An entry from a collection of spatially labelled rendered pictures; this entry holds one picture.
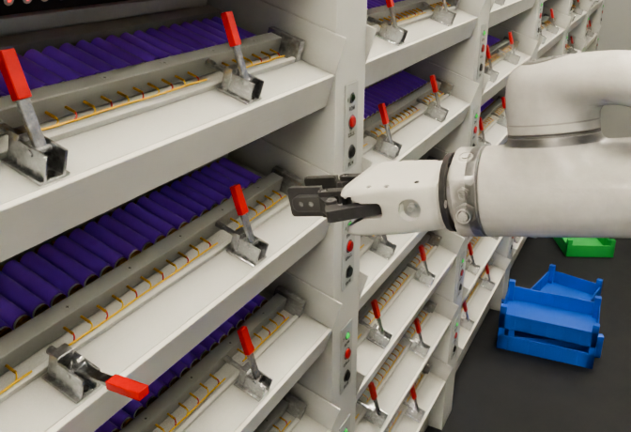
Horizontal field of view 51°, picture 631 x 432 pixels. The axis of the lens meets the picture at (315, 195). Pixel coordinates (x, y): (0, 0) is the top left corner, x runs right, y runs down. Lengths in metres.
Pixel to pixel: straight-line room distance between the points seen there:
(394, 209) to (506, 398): 1.56
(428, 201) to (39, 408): 0.37
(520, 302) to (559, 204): 1.88
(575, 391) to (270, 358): 1.43
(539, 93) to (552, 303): 1.91
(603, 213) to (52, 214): 0.42
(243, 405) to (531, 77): 0.53
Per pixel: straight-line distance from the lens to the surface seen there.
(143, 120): 0.62
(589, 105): 0.57
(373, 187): 0.61
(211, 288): 0.72
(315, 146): 0.89
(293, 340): 0.96
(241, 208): 0.75
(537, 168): 0.57
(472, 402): 2.09
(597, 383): 2.28
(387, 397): 1.48
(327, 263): 0.95
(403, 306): 1.42
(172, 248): 0.72
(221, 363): 0.88
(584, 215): 0.57
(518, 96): 0.58
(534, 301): 2.45
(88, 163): 0.54
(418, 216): 0.61
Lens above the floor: 1.29
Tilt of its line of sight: 22 degrees down
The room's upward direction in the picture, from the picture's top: straight up
